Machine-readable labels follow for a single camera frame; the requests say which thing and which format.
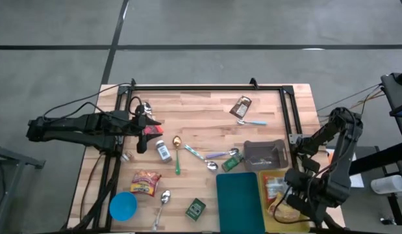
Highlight brown plastic bin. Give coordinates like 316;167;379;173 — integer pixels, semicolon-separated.
243;138;290;172

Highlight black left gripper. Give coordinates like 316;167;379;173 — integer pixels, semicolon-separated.
121;103;165;155

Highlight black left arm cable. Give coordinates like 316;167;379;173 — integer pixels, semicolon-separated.
41;81;134;122

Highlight blue round lid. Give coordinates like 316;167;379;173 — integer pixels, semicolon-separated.
108;191;138;222

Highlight black metal cart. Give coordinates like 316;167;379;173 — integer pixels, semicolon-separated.
348;69;402;227

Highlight green oregano glass jar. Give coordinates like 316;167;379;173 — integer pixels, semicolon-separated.
221;151;244;173

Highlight black cable bundle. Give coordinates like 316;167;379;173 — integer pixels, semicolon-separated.
70;152;122;231

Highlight orange red candy bag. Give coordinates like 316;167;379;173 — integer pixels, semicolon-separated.
129;169;162;198

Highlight thin wires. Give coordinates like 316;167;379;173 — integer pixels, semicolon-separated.
316;83;385;118

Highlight gold spoon with green handle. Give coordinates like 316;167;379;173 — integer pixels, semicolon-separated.
172;135;183;176

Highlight grey metal table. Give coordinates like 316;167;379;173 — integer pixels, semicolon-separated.
0;141;46;234

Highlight white paper sheet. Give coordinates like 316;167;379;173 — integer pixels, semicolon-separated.
348;152;365;189

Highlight spoon with teal striped handle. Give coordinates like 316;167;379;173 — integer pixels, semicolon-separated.
183;144;220;172

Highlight plain silver spoon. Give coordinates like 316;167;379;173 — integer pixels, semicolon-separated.
151;189;172;232

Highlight black aluminium table frame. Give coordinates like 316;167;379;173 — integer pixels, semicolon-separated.
62;77;343;232

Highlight spice jar with white label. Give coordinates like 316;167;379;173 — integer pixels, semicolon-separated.
155;139;173;164

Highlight brown packet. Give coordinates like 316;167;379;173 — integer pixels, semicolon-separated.
229;95;253;120

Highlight white plastic container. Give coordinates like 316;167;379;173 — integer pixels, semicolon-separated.
370;174;402;195

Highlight teal plastic bin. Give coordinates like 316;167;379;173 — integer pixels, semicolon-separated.
216;172;266;234

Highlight small clear glass jar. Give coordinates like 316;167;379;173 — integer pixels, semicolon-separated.
119;151;135;163

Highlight spoon with blue handle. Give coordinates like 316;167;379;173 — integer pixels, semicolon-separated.
236;118;268;127

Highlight spoon with purple handle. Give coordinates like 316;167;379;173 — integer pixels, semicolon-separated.
205;148;240;160

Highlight dark green tin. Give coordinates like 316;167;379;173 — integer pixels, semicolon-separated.
184;197;207;222

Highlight small red snack packet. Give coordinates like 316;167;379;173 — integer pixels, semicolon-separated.
144;125;165;136

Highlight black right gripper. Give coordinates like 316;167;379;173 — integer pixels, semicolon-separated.
284;168;321;222

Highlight yellow plastic bin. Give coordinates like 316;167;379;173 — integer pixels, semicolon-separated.
258;169;312;233

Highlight yellow ramen noodle bag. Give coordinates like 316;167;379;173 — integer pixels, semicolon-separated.
268;194;302;224

